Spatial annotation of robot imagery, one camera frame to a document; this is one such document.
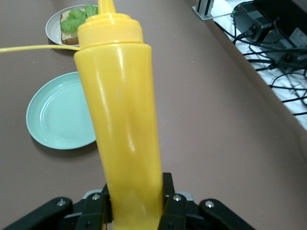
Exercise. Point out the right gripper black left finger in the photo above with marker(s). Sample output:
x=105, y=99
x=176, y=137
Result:
x=91, y=213

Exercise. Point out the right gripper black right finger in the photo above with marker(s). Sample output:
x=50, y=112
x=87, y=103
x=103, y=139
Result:
x=182, y=215

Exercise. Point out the yellow squeeze bottle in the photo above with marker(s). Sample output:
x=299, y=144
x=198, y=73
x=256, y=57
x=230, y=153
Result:
x=120, y=107

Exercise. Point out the brown bread slice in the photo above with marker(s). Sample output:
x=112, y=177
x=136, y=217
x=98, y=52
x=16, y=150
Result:
x=68, y=39

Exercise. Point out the mint green plate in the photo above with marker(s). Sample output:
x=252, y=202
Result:
x=57, y=115

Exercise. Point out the beige plate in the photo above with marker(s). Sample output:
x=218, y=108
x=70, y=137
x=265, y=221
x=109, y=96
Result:
x=54, y=33

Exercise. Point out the black power adapter box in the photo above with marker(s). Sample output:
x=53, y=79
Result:
x=254, y=21

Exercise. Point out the grey metal box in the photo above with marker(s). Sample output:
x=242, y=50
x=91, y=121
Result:
x=298, y=38

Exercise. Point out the aluminium profile post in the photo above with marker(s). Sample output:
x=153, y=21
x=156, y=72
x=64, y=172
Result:
x=202, y=9

